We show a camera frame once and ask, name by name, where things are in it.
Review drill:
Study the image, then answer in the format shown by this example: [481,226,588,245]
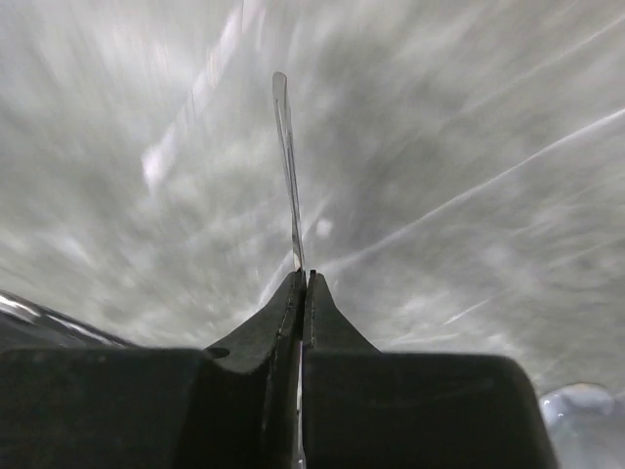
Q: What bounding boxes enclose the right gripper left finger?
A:
[1,273,305,468]

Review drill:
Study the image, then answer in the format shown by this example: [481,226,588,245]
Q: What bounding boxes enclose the dark green teacup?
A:
[1,290,136,350]

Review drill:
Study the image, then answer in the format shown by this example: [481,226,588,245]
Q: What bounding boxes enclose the metal tongs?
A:
[271,71,305,273]

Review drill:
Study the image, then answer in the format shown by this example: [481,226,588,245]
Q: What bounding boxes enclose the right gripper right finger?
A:
[302,273,558,468]

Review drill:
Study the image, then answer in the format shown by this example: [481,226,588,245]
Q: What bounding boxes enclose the light blue mug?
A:
[539,383,624,469]

